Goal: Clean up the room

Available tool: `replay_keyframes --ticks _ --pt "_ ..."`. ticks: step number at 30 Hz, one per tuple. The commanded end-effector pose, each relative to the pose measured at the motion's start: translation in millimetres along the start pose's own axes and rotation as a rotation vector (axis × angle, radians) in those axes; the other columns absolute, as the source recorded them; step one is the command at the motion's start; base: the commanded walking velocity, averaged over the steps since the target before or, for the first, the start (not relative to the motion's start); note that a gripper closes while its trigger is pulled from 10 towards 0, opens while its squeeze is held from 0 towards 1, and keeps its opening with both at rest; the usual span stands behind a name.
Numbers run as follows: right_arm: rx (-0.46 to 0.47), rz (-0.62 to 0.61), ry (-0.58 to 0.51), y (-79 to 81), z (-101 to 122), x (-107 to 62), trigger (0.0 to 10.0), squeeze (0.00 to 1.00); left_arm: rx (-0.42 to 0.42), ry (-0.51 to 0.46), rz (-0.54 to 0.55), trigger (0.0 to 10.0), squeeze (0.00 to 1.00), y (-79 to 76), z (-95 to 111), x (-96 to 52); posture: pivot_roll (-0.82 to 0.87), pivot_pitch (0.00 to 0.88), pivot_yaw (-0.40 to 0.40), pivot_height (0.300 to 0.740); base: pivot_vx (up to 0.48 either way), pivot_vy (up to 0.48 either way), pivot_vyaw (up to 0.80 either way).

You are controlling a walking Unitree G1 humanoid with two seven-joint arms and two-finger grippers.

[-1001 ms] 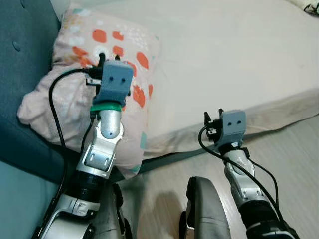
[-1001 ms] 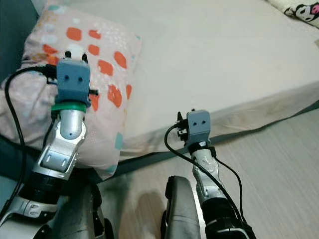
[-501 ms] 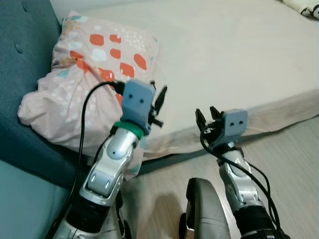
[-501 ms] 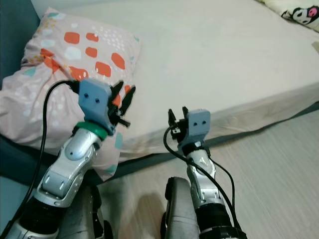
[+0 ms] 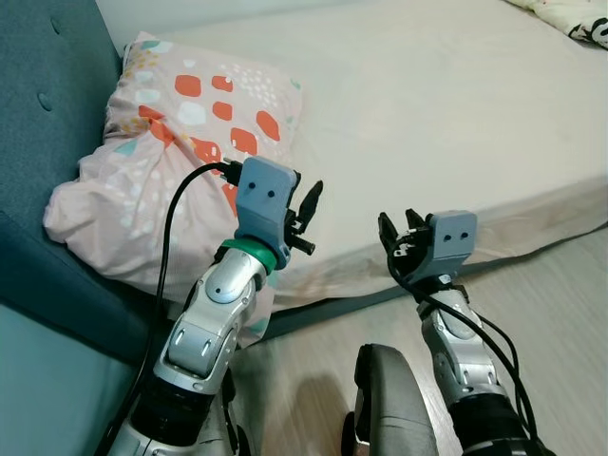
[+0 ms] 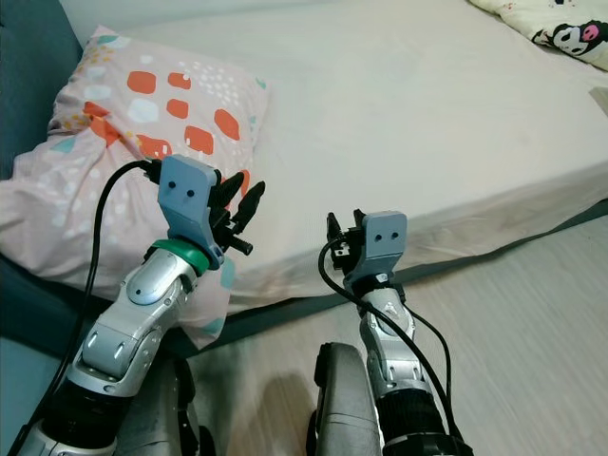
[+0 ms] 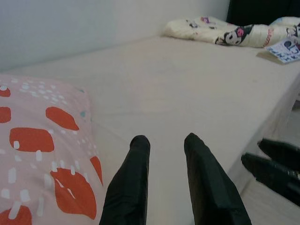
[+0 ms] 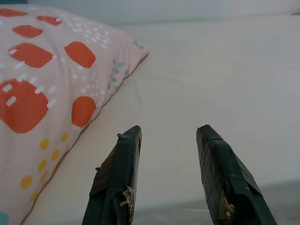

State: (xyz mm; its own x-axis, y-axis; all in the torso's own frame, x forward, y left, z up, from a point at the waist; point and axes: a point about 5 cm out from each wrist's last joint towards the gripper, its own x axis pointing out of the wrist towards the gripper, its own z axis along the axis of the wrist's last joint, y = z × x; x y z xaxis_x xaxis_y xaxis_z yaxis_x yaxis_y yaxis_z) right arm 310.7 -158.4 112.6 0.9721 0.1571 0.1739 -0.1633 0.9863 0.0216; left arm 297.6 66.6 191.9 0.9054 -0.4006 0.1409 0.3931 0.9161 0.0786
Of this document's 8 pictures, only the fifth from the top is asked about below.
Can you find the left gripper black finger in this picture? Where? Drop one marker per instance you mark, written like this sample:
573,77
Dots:
310,201
294,182

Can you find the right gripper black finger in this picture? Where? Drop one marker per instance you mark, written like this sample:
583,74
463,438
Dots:
389,233
415,221

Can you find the cream cartoon print quilt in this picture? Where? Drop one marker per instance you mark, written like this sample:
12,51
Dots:
579,19

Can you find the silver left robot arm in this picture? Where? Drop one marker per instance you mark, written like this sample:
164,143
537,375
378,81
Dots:
209,323

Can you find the bed with cream sheet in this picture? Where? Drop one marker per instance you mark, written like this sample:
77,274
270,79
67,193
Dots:
427,114

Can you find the grey robot left leg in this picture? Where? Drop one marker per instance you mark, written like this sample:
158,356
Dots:
233,418

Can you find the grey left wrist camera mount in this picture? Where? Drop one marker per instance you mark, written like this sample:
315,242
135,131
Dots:
264,195

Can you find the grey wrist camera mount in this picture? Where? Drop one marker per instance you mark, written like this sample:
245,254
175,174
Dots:
264,195
451,242

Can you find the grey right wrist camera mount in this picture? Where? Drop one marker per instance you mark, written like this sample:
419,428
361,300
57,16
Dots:
451,242

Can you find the dark teal bed frame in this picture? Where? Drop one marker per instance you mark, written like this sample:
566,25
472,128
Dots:
313,313

